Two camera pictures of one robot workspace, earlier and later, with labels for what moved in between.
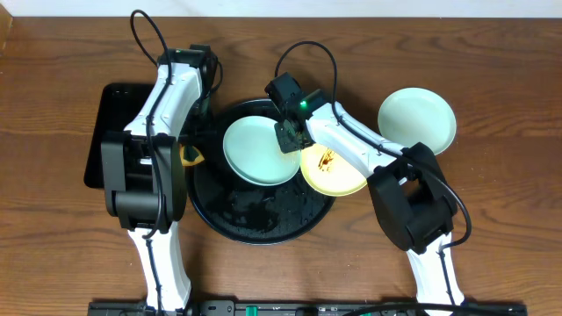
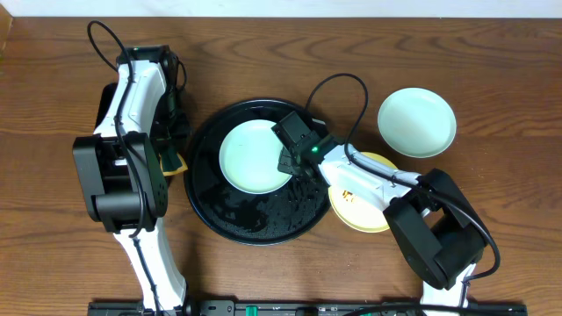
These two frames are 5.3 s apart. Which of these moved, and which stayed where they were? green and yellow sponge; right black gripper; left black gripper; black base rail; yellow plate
Moved: yellow plate; green and yellow sponge; left black gripper; right black gripper
Stayed: black base rail
